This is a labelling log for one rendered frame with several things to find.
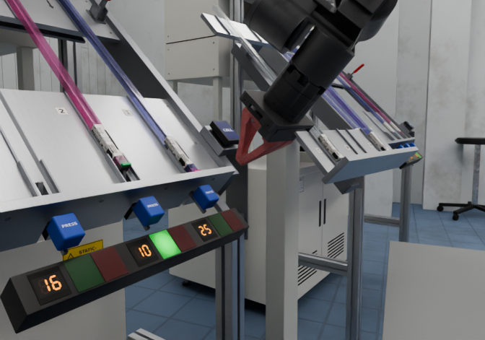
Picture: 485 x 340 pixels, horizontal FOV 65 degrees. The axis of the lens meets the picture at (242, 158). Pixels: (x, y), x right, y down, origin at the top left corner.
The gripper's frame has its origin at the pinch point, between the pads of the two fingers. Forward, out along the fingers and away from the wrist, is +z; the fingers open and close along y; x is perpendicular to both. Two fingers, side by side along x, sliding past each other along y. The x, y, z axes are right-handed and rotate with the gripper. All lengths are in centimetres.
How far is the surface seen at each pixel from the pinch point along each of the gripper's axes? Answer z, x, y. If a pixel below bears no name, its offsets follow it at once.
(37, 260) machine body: 41.5, -15.3, 9.4
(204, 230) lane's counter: 10.2, 3.9, 3.5
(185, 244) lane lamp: 10.2, 4.8, 8.0
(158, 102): 8.8, -22.2, -5.2
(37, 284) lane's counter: 10.2, 3.4, 26.3
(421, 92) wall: 5, -54, -359
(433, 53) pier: -27, -67, -338
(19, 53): 33, -70, -6
